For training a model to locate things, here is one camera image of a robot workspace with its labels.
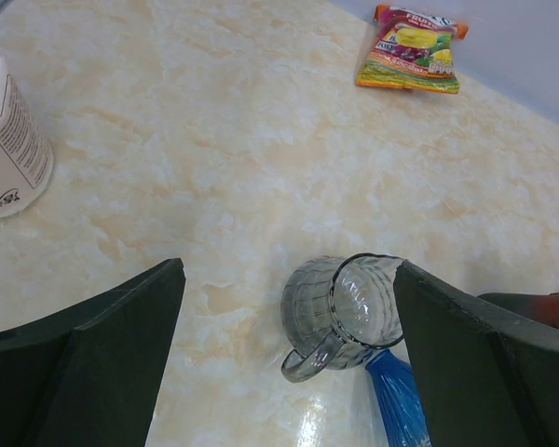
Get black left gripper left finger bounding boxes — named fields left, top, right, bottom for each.
left=0, top=258, right=185, bottom=446

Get blue glass dripper near pitcher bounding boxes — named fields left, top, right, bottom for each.
left=365, top=349, right=432, bottom=447

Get colourful snack packet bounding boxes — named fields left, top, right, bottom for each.
left=356, top=5, right=469, bottom=94

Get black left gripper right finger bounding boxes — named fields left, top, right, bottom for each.
left=394, top=262, right=559, bottom=446

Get black tumbler with red lid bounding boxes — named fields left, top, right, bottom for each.
left=479, top=292, right=559, bottom=330

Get white toilet paper roll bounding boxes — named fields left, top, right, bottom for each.
left=0, top=51, right=55, bottom=219

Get grey glass pitcher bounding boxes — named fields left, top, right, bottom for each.
left=280, top=253, right=403, bottom=383

